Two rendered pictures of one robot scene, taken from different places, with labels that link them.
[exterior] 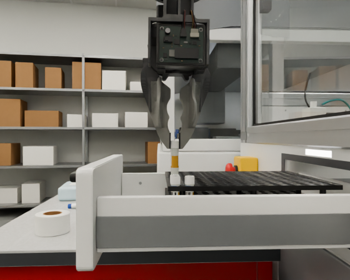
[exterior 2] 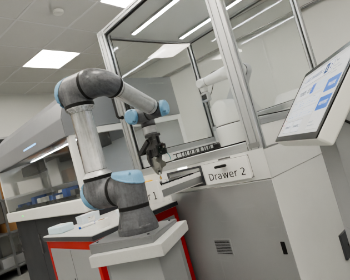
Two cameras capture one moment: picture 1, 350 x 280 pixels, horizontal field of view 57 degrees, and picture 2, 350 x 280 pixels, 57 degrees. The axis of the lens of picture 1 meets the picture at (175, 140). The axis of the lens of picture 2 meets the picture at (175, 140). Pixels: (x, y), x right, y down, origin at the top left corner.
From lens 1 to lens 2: 139 cm
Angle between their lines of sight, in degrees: 41
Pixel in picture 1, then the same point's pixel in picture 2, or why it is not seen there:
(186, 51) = (163, 150)
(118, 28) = not seen: outside the picture
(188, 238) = (175, 190)
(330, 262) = (194, 193)
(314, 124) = (179, 161)
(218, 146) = not seen: hidden behind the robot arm
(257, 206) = (184, 180)
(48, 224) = (105, 221)
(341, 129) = (188, 160)
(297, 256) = (182, 200)
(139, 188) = not seen: hidden behind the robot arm
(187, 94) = (159, 160)
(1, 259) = (106, 233)
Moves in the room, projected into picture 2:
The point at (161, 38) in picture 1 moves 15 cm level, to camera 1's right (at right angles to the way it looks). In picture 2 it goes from (158, 149) to (179, 143)
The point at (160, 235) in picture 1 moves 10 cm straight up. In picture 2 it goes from (171, 191) to (165, 171)
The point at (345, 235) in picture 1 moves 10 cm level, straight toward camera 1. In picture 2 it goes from (198, 181) to (204, 181)
